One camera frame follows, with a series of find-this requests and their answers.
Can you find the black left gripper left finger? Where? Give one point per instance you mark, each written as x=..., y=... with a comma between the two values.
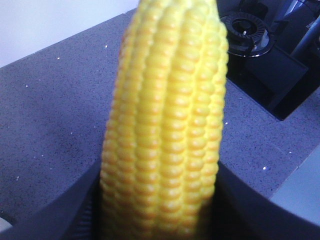
x=72, y=216

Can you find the black gas stove top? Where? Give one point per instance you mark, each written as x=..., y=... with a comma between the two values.
x=274, y=50

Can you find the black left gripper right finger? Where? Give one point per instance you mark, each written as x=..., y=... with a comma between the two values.
x=267, y=219

